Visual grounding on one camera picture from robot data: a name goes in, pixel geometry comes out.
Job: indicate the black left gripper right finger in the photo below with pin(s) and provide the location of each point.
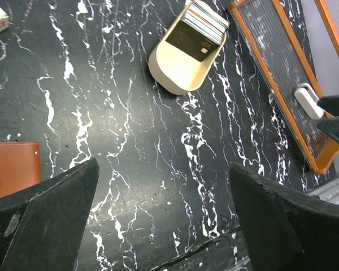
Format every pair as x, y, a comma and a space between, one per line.
283, 228

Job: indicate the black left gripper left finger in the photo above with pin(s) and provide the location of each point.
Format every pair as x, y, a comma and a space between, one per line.
41, 227

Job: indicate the orange leather card holder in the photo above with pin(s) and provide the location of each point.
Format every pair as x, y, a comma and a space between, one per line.
19, 166

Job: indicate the small white stapler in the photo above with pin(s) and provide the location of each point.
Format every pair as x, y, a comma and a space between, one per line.
308, 99

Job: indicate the orange wooden tiered rack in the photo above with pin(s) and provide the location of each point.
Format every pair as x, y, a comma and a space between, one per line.
283, 64

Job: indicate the beige oval plastic tray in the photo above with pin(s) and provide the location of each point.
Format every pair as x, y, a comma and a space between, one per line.
176, 71

